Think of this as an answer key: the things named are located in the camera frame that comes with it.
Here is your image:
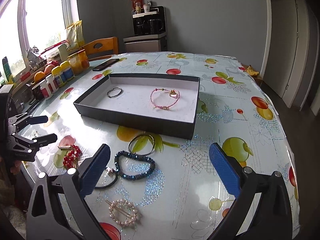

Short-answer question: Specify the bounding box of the black hair tie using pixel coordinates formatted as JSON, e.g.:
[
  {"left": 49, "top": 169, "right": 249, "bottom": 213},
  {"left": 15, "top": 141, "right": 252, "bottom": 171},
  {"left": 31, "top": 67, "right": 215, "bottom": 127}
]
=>
[{"left": 94, "top": 166, "right": 119, "bottom": 190}]

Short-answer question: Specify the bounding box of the red bead brooch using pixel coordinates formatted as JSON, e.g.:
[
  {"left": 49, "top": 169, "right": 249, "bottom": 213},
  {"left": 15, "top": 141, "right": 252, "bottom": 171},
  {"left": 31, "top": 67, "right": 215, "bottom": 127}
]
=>
[{"left": 63, "top": 145, "right": 82, "bottom": 170}]

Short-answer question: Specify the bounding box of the round pearl hair clip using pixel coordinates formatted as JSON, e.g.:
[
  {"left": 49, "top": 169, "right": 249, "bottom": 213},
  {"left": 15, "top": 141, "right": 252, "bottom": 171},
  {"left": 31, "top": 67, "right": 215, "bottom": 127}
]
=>
[{"left": 105, "top": 199, "right": 142, "bottom": 228}]

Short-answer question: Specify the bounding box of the blue bead bracelet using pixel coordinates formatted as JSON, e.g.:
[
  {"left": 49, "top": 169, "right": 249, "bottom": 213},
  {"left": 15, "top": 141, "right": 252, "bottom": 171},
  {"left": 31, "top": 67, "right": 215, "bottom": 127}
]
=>
[{"left": 114, "top": 151, "right": 156, "bottom": 181}]

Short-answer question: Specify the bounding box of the silver black bangle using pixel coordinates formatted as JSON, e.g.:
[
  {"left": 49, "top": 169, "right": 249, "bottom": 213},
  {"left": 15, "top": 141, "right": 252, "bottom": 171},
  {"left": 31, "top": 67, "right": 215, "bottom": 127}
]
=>
[{"left": 107, "top": 87, "right": 123, "bottom": 99}]

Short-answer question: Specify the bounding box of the thin dark hoop bangle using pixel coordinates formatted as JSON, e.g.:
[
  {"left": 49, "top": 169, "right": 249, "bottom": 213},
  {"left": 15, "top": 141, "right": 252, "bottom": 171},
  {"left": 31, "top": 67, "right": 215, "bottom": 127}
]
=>
[{"left": 128, "top": 134, "right": 156, "bottom": 156}]

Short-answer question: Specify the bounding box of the pink cord bracelet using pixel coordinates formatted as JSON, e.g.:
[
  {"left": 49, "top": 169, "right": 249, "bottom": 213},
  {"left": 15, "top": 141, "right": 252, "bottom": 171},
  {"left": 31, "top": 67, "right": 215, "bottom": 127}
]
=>
[{"left": 150, "top": 87, "right": 181, "bottom": 111}]

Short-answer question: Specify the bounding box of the pearl bar hair clip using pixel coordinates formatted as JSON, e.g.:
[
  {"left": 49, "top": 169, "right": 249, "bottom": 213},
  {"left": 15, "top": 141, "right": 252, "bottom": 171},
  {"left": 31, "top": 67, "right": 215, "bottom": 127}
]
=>
[{"left": 58, "top": 145, "right": 73, "bottom": 150}]

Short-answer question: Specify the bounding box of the orange fruit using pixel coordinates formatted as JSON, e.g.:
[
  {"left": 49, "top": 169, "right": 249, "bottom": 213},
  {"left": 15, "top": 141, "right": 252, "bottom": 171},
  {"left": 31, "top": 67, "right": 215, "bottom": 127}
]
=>
[{"left": 34, "top": 72, "right": 46, "bottom": 83}]

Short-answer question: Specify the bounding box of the white red pill bottle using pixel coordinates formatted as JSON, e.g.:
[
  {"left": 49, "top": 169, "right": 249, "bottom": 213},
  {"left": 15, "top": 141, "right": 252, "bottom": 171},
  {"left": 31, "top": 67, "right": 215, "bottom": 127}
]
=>
[
  {"left": 46, "top": 74, "right": 59, "bottom": 94},
  {"left": 40, "top": 80, "right": 53, "bottom": 100}
]

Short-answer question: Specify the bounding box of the red apple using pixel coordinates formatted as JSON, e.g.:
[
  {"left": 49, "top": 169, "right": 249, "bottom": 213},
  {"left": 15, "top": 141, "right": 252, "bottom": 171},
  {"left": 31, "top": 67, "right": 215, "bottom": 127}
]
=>
[{"left": 44, "top": 64, "right": 56, "bottom": 75}]

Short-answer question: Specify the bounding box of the yellow cap blue bottle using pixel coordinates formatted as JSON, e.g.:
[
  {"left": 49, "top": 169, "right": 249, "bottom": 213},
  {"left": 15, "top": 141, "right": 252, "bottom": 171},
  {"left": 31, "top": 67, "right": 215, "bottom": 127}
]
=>
[
  {"left": 52, "top": 66, "right": 66, "bottom": 87},
  {"left": 60, "top": 61, "right": 74, "bottom": 81}
]

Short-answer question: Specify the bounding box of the amber honey jar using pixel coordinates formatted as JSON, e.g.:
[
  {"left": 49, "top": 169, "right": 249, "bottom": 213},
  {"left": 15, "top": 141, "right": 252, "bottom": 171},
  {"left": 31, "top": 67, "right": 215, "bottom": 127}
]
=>
[{"left": 68, "top": 49, "right": 89, "bottom": 75}]

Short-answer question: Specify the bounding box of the yellow snack bag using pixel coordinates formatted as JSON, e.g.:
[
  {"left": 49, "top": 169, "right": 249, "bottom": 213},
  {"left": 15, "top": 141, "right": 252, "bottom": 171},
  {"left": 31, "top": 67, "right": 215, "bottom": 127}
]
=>
[{"left": 66, "top": 20, "right": 85, "bottom": 51}]

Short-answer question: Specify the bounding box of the fruit pattern tablecloth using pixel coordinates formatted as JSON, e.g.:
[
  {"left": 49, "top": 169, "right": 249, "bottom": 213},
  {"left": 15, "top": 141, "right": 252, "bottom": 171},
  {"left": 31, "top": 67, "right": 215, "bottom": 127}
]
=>
[{"left": 22, "top": 52, "right": 300, "bottom": 239}]

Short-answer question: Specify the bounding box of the black smartphone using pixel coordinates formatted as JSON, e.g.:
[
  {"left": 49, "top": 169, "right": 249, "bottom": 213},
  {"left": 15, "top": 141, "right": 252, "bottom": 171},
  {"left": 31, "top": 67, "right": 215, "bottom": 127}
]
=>
[{"left": 93, "top": 59, "right": 120, "bottom": 72}]

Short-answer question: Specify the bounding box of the wooden chair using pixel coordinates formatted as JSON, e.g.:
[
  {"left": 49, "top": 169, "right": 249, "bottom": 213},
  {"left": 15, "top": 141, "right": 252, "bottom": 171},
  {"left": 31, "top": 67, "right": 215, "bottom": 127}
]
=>
[{"left": 81, "top": 37, "right": 119, "bottom": 61}]

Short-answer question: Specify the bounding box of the black shallow cardboard box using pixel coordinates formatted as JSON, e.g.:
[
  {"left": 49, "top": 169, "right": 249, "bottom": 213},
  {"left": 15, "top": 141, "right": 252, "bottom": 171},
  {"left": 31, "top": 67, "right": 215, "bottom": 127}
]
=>
[{"left": 74, "top": 73, "right": 200, "bottom": 139}]

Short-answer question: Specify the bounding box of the black water dispenser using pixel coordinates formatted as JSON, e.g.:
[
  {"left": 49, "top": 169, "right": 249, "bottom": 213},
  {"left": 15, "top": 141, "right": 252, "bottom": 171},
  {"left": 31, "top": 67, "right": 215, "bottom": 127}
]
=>
[{"left": 123, "top": 5, "right": 168, "bottom": 53}]

